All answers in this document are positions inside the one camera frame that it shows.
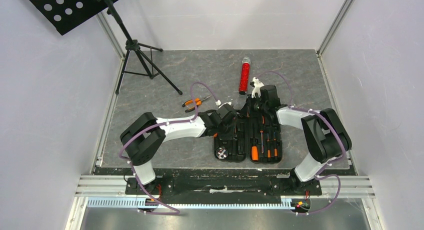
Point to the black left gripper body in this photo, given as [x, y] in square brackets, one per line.
[227, 130]

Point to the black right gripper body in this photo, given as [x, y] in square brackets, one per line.
[257, 100]

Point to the black plastic tool case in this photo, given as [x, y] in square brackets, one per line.
[239, 147]

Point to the large orange handle screwdriver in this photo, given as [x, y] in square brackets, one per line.
[253, 138]

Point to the orange handle pliers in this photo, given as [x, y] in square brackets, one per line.
[190, 104]

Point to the thin orange black screwdriver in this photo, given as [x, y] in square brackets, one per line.
[268, 145]

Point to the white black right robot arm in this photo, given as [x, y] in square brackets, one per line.
[326, 138]

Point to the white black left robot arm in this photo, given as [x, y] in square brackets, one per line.
[142, 139]

